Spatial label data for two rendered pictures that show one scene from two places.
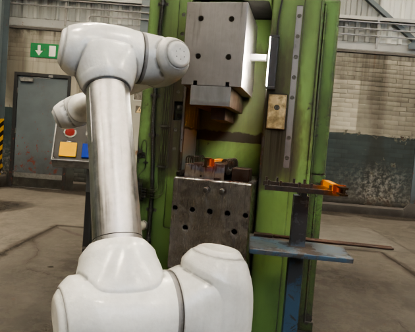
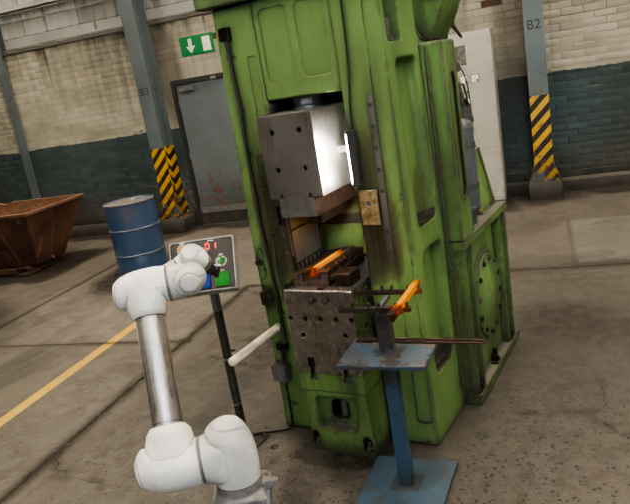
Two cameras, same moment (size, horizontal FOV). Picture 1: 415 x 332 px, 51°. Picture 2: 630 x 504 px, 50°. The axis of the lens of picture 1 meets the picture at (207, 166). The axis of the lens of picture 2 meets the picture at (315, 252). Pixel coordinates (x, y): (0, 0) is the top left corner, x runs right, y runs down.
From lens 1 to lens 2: 162 cm
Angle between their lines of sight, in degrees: 22
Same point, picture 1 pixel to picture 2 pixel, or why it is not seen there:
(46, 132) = (225, 150)
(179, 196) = (291, 307)
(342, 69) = not seen: outside the picture
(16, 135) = (192, 162)
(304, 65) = (386, 155)
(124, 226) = (165, 418)
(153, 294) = (182, 457)
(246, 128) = not seen: hidden behind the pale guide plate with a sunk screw
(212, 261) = (215, 434)
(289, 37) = (365, 128)
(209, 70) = (291, 182)
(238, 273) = (232, 438)
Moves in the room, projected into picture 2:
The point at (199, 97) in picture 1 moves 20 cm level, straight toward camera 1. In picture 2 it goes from (289, 210) to (277, 220)
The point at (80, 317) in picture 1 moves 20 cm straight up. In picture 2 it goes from (144, 475) to (130, 419)
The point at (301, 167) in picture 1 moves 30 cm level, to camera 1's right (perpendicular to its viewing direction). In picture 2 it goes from (406, 259) to (470, 254)
